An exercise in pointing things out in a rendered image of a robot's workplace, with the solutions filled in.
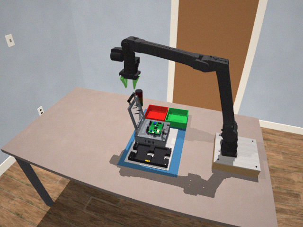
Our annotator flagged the green circuit board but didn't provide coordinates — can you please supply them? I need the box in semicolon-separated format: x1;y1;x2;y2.
148;122;163;134

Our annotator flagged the red open tray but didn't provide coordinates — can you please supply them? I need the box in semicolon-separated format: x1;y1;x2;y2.
145;105;168;122

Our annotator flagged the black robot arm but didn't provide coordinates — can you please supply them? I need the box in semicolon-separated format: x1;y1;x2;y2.
110;36;238;157

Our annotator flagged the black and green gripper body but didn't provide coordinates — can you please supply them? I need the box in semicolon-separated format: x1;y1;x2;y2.
119;63;141;80

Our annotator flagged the green bin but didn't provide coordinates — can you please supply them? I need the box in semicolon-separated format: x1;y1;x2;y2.
165;107;189;129

